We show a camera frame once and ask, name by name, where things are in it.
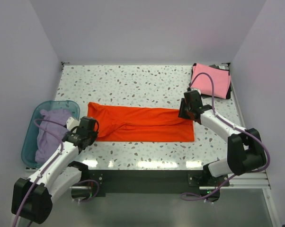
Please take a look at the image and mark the orange t shirt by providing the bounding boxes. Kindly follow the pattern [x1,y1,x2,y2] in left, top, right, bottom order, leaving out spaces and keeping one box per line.
[88,102,195,142]

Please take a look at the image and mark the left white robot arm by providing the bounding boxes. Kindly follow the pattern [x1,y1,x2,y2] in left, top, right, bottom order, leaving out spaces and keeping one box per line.
[11,117,100,227]

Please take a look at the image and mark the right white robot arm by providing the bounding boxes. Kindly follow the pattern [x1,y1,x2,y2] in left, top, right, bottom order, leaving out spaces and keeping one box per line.
[178,90,269,186]

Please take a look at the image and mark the lavender t shirt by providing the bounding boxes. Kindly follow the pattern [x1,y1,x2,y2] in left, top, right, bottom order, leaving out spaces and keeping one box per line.
[35,109,72,164]

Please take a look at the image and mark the pink folded t shirt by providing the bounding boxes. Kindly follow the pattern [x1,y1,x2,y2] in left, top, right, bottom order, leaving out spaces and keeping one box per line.
[189,62,231,99]

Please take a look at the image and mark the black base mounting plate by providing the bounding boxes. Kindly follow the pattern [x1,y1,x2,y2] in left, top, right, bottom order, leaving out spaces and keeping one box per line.
[71,170,228,200]

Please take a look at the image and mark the black folded t shirt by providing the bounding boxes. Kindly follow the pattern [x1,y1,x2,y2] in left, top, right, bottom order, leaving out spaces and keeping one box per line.
[188,63,233,100]

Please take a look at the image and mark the teal plastic basket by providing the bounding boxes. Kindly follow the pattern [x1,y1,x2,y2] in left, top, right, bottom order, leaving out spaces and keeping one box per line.
[21,100,80,168]

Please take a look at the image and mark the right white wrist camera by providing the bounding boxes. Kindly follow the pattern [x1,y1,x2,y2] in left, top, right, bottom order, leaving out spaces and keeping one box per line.
[191,88,201,95]

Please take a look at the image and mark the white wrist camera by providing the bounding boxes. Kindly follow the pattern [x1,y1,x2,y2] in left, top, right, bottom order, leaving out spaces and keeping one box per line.
[66,116,80,131]
[191,88,201,95]

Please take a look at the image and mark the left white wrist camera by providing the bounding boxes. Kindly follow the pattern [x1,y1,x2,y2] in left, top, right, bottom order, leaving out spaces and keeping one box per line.
[66,116,80,131]

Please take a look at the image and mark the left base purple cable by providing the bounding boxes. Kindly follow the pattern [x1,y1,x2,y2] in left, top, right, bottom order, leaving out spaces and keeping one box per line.
[71,179,100,203]

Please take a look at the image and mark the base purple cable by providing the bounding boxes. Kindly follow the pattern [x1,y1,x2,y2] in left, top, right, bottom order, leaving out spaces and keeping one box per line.
[71,179,100,203]
[180,174,238,201]

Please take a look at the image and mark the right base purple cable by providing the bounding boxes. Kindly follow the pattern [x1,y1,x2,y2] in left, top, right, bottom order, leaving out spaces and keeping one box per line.
[180,174,238,201]

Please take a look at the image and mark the aluminium frame rail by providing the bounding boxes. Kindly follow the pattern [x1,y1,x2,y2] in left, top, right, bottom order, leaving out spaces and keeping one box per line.
[21,165,272,190]

